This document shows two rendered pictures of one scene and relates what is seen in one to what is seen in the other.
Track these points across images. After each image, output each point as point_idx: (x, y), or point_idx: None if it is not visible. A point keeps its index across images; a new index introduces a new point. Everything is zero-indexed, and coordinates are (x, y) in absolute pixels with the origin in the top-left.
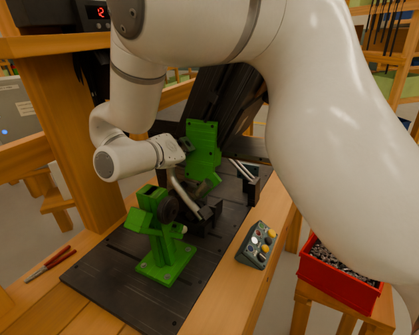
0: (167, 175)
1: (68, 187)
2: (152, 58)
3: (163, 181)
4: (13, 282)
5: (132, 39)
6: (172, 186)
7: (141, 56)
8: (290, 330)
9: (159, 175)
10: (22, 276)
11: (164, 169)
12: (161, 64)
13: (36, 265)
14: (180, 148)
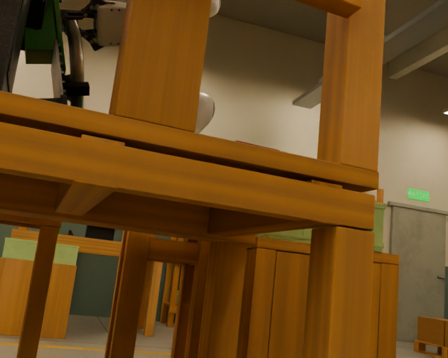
0: (83, 57)
1: (207, 29)
2: (213, 14)
3: (6, 82)
4: (324, 160)
5: (217, 11)
6: (84, 77)
7: (214, 12)
8: (48, 289)
9: (11, 64)
10: (313, 158)
11: (16, 50)
12: (210, 15)
13: (291, 153)
14: (95, 25)
